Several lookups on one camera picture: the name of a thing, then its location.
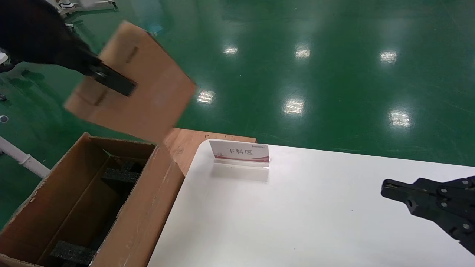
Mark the large open cardboard box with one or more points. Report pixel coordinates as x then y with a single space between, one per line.
148 207

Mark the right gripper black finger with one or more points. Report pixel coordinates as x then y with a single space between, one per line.
438 200

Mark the small brown cardboard box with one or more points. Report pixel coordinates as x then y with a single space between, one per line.
148 96

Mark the white red table sign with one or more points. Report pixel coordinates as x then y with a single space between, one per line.
241 151

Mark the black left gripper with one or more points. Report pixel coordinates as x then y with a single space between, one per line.
33 33

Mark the wooden board under tabletop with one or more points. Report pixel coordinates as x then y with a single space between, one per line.
182 148

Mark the white humanoid robot floor stand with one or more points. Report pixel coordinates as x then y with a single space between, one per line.
96 5

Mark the black foam block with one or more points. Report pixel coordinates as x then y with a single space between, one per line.
72 253
120 174

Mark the small round floor pad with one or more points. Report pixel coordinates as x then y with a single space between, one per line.
3 119

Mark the white humanoid robot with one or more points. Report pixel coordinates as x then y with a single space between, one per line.
66 3

